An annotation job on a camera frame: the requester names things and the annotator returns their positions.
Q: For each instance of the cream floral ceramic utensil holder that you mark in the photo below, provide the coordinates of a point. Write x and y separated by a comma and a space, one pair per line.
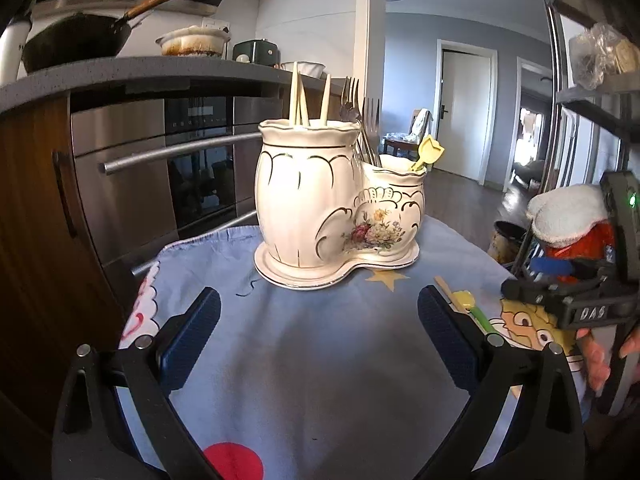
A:
300, 195

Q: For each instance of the dark round bin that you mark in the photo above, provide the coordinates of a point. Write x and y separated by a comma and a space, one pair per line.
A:
505, 242

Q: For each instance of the white clay pot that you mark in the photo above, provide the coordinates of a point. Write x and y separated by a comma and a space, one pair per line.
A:
192, 42

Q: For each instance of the metal storage rack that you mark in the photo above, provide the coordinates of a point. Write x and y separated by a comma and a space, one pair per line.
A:
600, 95

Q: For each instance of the metal spoon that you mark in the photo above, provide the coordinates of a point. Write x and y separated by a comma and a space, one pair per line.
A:
347, 111

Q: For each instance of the wooden base cabinet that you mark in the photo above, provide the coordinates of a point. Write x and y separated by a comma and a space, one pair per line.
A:
30, 210

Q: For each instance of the clear plastic bag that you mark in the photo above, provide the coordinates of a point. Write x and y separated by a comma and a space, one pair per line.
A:
600, 55

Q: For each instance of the person's right hand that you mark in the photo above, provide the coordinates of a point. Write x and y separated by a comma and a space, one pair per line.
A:
592, 360

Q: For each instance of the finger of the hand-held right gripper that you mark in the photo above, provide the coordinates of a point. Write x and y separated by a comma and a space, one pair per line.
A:
535, 291

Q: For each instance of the chair with draped cloth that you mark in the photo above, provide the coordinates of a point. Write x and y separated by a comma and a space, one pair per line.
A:
422, 122

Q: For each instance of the white kettle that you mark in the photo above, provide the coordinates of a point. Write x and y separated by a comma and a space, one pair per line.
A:
12, 50

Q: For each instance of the white bowl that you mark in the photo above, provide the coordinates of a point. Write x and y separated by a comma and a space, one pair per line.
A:
305, 69

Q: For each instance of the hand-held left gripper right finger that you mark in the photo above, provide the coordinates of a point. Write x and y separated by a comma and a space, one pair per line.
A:
445, 340

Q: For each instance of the white door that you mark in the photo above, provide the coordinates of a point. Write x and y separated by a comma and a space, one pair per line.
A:
465, 110

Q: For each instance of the green kitchen appliance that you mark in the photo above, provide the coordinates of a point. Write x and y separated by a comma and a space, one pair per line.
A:
255, 52

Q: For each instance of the metal fork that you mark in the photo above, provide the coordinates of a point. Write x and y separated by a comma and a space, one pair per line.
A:
371, 115
351, 91

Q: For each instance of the blue printed cloth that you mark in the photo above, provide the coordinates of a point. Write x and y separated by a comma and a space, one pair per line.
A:
320, 350

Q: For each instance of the white wall socket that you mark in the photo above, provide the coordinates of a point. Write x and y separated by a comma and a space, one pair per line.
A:
216, 24

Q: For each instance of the cream chopstick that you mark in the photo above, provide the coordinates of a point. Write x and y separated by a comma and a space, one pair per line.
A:
442, 285
294, 92
303, 102
325, 100

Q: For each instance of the stainless built-in oven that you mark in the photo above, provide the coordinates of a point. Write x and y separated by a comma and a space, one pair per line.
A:
125, 185

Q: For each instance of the red and white plush toy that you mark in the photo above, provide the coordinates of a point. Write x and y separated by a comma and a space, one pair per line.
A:
570, 215

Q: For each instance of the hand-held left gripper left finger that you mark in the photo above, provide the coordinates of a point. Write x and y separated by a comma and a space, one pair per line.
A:
190, 340

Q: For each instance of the yellow tulip spoon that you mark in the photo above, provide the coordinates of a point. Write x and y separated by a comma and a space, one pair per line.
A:
431, 152

